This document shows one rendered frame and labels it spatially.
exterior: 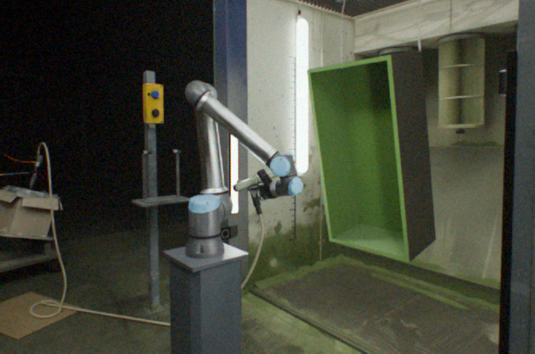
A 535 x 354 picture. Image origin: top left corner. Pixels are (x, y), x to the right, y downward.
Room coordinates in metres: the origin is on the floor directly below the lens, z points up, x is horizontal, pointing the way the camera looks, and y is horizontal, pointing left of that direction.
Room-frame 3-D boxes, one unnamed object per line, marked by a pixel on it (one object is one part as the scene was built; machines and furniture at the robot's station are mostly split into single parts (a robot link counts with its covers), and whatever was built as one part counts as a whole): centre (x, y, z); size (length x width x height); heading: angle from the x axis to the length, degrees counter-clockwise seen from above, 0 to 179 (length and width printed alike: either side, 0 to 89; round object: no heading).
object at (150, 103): (2.50, 0.76, 1.42); 0.12 x 0.06 x 0.26; 130
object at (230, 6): (2.79, 0.27, 1.14); 0.18 x 0.18 x 2.29; 40
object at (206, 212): (1.81, 0.31, 0.83); 0.17 x 0.15 x 0.18; 169
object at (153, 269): (2.54, 0.80, 0.82); 0.06 x 0.06 x 1.64; 40
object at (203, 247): (1.80, 0.31, 0.69); 0.19 x 0.19 x 0.10
